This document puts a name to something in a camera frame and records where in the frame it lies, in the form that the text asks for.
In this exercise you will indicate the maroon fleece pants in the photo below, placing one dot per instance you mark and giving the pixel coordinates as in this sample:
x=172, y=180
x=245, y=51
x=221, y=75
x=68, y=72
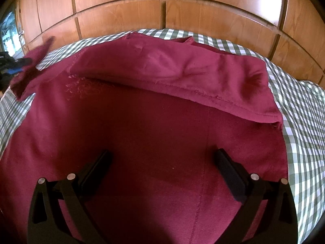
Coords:
x=152, y=132

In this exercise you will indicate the wooden wardrobe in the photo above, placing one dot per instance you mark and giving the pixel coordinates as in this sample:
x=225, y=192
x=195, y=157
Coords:
x=215, y=12

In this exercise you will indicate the bright glass pane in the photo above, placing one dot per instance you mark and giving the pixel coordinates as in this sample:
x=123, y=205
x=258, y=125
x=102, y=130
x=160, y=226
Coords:
x=10, y=33

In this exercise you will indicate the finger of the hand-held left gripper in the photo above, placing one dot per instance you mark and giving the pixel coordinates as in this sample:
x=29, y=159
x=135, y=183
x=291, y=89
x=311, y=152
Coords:
x=19, y=68

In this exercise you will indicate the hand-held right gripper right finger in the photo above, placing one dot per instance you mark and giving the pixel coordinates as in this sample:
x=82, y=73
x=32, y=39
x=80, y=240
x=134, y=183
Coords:
x=232, y=172

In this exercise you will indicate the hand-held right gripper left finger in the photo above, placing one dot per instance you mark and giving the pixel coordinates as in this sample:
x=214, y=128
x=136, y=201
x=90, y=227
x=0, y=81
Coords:
x=95, y=167

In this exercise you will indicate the green white checked bed sheet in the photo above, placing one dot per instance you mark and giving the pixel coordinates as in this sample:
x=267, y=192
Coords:
x=304, y=132

